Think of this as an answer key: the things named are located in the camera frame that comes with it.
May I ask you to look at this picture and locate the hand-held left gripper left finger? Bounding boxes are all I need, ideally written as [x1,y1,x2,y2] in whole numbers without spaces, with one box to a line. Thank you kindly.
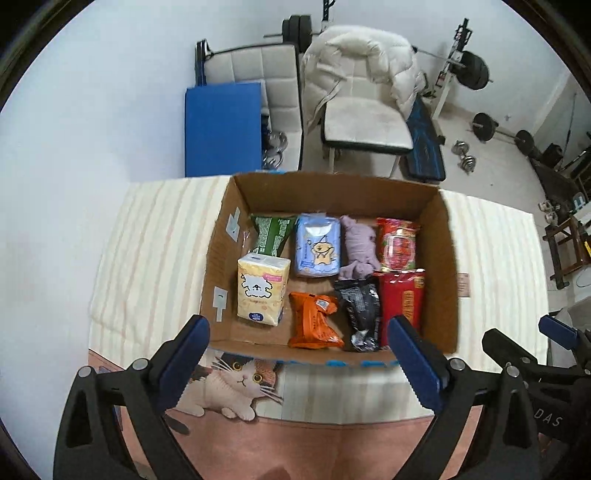
[54,315,211,480]

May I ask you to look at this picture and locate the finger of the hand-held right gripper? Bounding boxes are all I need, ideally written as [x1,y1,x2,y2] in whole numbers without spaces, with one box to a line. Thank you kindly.
[538,315,591,363]
[481,329,573,381]

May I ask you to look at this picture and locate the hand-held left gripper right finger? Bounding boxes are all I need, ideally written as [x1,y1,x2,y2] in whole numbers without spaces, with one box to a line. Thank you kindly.
[388,316,541,480]

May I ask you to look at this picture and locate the red tissue pack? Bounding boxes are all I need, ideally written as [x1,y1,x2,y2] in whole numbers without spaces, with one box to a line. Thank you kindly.
[373,270,426,333]

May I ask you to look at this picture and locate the black snack packet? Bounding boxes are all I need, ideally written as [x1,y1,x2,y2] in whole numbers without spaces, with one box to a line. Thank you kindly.
[333,278,384,352]

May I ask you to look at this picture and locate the yellow tissue pack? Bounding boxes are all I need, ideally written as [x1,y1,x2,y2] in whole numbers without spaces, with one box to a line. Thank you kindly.
[237,253,291,325]

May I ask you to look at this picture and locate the orange snack packet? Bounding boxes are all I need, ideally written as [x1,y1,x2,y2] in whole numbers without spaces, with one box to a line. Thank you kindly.
[288,292,345,350]

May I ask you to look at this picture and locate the red patterned snack packet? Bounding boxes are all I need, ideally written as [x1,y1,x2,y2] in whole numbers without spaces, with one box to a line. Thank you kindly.
[376,218,421,272]

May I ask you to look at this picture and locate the purple socks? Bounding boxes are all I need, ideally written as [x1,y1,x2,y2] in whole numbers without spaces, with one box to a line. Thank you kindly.
[338,215,382,280]

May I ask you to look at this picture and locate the blue tissue pack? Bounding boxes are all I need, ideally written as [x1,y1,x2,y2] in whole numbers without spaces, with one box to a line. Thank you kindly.
[294,213,342,278]

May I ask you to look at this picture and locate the green snack packet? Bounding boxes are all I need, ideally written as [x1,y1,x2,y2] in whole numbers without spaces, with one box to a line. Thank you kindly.
[249,213,298,257]

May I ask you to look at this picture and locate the cardboard box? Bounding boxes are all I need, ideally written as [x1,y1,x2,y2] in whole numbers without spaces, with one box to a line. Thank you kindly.
[199,171,460,370]

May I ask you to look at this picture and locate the dark wooden chair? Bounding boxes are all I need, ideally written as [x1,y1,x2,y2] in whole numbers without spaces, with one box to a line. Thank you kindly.
[542,215,591,291]

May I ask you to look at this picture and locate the small black plate barbell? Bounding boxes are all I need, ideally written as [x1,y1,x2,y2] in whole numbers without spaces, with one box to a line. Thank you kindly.
[472,112,534,155]

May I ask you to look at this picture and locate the metal weight plates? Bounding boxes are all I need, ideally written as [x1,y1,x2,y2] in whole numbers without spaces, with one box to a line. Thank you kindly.
[262,129,288,169]

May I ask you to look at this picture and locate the blue folded mat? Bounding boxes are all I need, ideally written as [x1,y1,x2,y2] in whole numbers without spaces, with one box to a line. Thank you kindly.
[185,80,264,178]

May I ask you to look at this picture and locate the white cushioned chair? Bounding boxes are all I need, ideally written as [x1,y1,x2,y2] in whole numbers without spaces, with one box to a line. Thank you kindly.
[321,60,414,178]

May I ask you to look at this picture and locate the barbell with black plates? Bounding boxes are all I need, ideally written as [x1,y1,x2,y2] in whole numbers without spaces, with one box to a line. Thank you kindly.
[264,15,494,90]

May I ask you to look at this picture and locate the white quilted padded chair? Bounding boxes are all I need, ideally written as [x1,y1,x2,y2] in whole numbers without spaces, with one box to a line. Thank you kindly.
[196,41,305,171]

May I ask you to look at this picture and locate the white puffer jacket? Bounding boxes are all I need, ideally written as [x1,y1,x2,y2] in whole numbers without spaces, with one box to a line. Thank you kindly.
[301,25,424,127]

